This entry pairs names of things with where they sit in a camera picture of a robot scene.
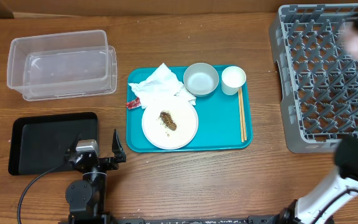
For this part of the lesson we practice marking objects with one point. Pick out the teal serving tray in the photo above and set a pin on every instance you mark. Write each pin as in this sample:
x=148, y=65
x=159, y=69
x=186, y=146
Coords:
x=219, y=125

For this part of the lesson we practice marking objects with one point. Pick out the crumpled white paper napkin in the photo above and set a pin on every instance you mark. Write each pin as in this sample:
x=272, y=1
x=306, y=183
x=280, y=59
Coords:
x=162, y=82

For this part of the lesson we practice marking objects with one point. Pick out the small white plate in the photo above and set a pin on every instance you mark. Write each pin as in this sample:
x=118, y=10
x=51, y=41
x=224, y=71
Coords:
x=349, y=39

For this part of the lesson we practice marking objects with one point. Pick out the brown food scrap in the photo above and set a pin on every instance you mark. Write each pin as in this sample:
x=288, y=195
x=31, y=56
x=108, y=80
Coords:
x=168, y=121

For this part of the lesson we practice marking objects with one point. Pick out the clear plastic storage bin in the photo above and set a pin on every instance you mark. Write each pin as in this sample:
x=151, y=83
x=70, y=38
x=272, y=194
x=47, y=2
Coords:
x=59, y=64

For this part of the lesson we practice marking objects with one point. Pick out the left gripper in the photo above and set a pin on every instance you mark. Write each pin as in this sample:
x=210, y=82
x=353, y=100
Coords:
x=117, y=149

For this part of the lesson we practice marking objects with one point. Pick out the white cup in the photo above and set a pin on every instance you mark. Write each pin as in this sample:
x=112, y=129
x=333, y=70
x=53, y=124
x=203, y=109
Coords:
x=233, y=78

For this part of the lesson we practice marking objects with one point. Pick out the grey dishwasher rack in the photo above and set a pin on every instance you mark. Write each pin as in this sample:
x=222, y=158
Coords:
x=319, y=79

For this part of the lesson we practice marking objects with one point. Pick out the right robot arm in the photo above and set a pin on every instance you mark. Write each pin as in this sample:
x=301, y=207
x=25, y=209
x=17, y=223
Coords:
x=333, y=192

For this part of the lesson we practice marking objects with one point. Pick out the red sauce packet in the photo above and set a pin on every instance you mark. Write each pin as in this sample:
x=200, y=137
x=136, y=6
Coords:
x=133, y=104

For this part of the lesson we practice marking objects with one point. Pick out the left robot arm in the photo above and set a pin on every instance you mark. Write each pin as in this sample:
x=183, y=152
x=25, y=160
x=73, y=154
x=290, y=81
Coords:
x=86, y=197

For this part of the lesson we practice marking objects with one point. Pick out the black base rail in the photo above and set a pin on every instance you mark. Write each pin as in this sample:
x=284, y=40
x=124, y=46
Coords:
x=255, y=219

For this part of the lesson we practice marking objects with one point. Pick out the grey bowl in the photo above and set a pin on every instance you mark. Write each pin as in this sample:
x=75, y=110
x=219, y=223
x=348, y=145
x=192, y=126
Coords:
x=201, y=79

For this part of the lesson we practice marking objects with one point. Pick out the large white plate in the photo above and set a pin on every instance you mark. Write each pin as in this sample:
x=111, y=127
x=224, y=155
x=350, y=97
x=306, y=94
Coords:
x=183, y=114

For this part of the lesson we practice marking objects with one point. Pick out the wooden chopstick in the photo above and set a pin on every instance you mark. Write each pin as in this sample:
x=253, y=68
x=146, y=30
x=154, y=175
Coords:
x=240, y=117
x=244, y=115

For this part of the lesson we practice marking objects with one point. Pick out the black plastic tray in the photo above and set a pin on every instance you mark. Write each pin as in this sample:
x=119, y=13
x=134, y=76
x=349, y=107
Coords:
x=38, y=143

